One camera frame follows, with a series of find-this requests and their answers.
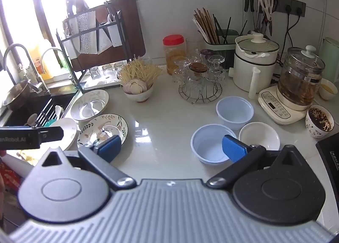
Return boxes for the white bowl holding garlic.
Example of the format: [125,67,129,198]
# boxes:
[123,83,154,103]

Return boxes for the orange detergent bottle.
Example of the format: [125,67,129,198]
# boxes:
[29,39,57,81]

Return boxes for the plain white plate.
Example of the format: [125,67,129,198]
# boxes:
[49,118,78,151]

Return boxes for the plain steel cleaver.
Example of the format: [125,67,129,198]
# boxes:
[99,31,112,53]

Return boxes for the brown round lid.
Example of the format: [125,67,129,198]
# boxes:
[189,62,208,74]

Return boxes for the black roll-up sink rack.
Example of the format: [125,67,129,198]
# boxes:
[34,97,67,127]

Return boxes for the small steel faucet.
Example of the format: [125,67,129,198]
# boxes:
[40,48,73,79]

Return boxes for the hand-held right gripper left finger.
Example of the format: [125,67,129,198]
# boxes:
[41,134,138,191]

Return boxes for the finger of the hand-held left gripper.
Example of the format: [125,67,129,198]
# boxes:
[40,126,64,143]

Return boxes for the pale blue plastic bowl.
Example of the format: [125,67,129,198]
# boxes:
[191,124,237,165]
[216,96,255,130]

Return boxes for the white electric cooking pot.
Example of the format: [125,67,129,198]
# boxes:
[228,33,281,99]

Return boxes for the white ceramic bowl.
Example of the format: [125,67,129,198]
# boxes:
[238,122,281,151]

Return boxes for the leaf print white plate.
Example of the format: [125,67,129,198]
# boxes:
[70,90,110,121]

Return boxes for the textured steel cleaver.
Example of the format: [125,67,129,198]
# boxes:
[77,11,96,54]

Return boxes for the pink knit cloth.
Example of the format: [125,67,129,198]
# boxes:
[0,162,22,198]

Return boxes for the brown wooden cutting board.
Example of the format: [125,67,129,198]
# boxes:
[69,0,147,72]

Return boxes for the tall steel faucet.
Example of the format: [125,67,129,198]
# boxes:
[3,43,51,95]

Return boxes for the garlic bulbs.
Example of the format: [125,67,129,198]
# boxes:
[124,79,147,94]

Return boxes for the small bowl of yellow liquid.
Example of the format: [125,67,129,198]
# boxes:
[318,78,339,101]

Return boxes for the pale green kettle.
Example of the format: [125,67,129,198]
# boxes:
[319,37,339,83]

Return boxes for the black kitchen sink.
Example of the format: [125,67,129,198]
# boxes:
[0,88,80,130]

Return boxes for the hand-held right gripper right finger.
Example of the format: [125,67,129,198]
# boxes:
[207,134,301,189]

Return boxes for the floral plate with brown rim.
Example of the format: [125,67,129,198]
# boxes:
[77,114,128,147]

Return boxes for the black handled hanging utensil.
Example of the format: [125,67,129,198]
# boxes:
[247,0,263,34]
[240,0,252,36]

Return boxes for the red lid plastic jar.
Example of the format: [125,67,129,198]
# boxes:
[163,35,187,75]

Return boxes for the black power cable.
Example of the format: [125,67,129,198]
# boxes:
[275,13,292,61]

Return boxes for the yellow dish cloth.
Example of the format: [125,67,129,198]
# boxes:
[16,150,40,165]

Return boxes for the dark handled kitchen knives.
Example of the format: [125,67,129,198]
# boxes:
[66,0,88,17]

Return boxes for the black induction cooker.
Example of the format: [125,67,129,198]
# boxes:
[315,138,339,180]

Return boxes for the black metal dish rack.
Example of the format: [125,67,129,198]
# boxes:
[56,1,133,87]

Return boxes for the stainless steel bowl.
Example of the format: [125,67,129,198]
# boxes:
[3,80,33,111]

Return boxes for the green chopstick holder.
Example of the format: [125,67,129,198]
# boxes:
[203,29,240,70]

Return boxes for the green detergent bottle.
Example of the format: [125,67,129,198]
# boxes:
[57,51,70,70]

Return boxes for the white cup with brown specks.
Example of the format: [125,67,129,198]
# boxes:
[305,105,335,138]

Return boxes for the glass tea kettle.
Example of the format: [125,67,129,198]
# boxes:
[277,45,326,107]

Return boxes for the black wall power strip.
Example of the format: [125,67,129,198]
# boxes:
[270,0,306,17]

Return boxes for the cluster of clear glass cups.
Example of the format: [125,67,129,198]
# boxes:
[172,48,227,93]

